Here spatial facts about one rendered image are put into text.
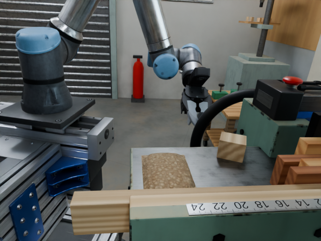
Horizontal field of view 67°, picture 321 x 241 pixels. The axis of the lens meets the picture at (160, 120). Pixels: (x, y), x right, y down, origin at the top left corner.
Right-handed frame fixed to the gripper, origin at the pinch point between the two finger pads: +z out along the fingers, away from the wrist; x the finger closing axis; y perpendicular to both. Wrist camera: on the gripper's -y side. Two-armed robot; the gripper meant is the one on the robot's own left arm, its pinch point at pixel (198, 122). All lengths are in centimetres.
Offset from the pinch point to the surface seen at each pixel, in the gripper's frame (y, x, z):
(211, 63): 151, -71, -221
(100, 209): -27.8, 19.1, 33.5
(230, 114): 65, -41, -60
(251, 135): -16.0, -5.3, 14.7
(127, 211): -27.5, 16.5, 33.4
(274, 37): 102, -136, -221
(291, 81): -27.8, -7.5, 12.0
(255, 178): -21.2, -1.1, 25.9
